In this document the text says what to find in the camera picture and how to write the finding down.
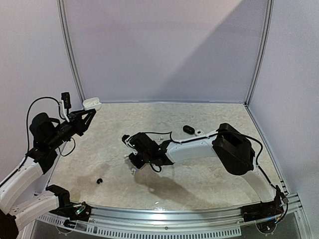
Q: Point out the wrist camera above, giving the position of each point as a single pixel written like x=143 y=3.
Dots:
x=126 y=140
x=64 y=106

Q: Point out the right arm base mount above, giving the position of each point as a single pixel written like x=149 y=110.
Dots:
x=262 y=210

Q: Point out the small white charging case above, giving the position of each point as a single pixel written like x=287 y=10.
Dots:
x=198 y=132

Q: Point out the aluminium front rail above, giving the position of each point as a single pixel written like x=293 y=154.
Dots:
x=222 y=223

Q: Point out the left aluminium frame post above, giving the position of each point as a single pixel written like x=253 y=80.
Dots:
x=69 y=48

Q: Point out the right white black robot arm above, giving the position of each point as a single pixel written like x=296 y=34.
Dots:
x=233 y=149

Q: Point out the white oval charging case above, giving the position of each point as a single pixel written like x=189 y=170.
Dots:
x=92 y=103

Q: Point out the aluminium frame post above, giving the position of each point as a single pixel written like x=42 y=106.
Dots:
x=261 y=52
x=69 y=48

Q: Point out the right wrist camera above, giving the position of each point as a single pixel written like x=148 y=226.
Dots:
x=126 y=140

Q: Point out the right aluminium frame post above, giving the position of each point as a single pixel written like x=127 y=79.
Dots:
x=261 y=52

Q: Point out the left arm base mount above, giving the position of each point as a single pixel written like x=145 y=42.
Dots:
x=74 y=212

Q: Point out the black charging case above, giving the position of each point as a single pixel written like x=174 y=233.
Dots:
x=188 y=129

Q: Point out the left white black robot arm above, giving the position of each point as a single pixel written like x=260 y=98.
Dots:
x=48 y=135

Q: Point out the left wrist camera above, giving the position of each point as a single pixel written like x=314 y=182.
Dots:
x=64 y=106

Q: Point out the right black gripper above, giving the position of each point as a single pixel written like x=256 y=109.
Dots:
x=134 y=159

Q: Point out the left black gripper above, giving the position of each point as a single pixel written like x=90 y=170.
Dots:
x=78 y=123

